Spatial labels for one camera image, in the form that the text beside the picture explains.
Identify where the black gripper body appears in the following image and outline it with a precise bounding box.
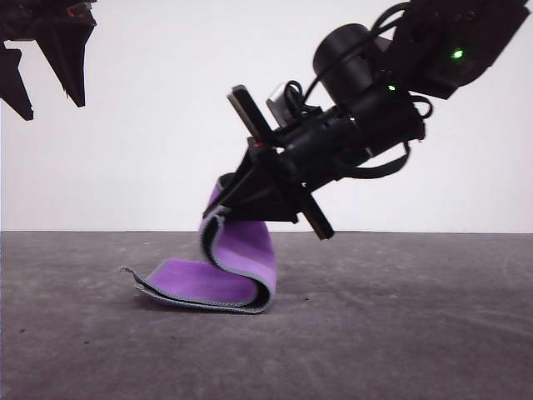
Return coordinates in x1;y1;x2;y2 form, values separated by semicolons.
227;84;371;242
0;0;98;43

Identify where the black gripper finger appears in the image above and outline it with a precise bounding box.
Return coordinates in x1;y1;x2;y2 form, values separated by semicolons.
38;24;97;109
202;159;300;223
0;42;35;123
223;140;275;206

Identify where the purple towel with grey hem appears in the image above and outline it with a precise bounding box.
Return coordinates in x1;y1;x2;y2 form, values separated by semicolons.
119;174;279;316

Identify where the grey table cloth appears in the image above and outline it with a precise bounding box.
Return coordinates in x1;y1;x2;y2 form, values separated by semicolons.
0;230;533;400

